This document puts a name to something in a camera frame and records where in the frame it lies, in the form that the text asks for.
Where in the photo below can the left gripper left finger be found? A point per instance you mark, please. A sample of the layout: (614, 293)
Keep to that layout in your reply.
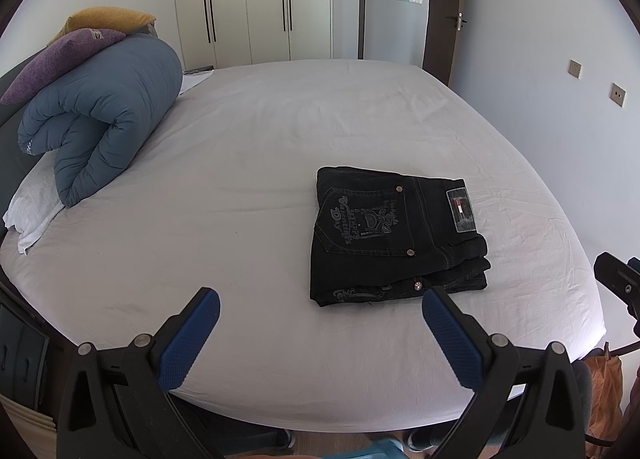
(161, 366)

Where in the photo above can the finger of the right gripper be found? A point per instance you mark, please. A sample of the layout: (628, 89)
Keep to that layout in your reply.
(616, 277)
(633, 265)

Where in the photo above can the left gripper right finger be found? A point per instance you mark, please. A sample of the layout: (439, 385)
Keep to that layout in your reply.
(485, 364)

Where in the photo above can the black denim pants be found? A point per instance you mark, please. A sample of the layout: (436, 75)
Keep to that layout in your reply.
(383, 236)

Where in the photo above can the orange cloth on chair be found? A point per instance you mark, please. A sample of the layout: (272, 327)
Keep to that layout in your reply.
(606, 420)

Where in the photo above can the dark bedside cabinet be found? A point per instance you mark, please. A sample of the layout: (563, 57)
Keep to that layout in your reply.
(27, 360)

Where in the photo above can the white folded sheet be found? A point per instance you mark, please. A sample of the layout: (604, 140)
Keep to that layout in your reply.
(35, 204)

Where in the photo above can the white bed mattress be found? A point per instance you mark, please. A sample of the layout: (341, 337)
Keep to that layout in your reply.
(224, 195)

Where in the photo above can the rolled blue duvet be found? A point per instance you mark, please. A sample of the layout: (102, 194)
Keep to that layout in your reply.
(99, 115)

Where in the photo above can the dark brown door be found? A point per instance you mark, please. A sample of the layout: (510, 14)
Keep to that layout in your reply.
(444, 23)

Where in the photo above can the purple pillow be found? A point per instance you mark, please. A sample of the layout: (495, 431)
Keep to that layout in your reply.
(60, 57)

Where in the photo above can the mustard yellow pillow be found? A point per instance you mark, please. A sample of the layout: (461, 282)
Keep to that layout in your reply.
(106, 17)

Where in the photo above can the cream wardrobe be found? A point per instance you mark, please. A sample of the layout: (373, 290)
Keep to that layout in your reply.
(227, 33)

